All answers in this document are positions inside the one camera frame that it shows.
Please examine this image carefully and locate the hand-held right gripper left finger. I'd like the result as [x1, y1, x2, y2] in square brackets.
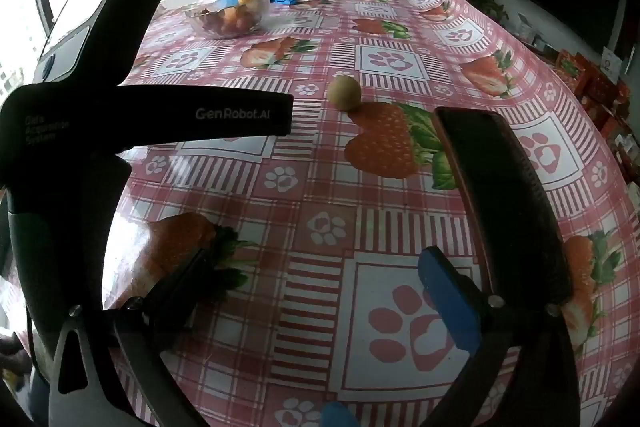
[47, 244, 221, 427]

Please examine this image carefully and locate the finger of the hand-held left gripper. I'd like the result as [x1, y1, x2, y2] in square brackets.
[432, 108, 572, 306]

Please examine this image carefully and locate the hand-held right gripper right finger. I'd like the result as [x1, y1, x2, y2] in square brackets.
[417, 246, 581, 427]

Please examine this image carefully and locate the tan round fruit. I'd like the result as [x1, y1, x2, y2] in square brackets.
[327, 75, 362, 112]

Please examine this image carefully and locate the person's right hand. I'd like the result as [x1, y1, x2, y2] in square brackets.
[320, 399, 362, 427]

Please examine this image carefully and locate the strawberry paw print tablecloth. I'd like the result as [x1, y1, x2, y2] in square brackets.
[102, 0, 640, 427]

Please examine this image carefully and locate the stack of red boxes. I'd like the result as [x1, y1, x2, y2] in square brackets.
[552, 49, 633, 142]

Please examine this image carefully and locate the clear fruit bowl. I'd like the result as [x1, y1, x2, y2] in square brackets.
[184, 0, 271, 38]

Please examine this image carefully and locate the small orange citrus fruit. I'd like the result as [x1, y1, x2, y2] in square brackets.
[220, 7, 251, 30]

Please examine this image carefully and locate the green potted plant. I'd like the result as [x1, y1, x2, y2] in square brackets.
[467, 0, 508, 25]

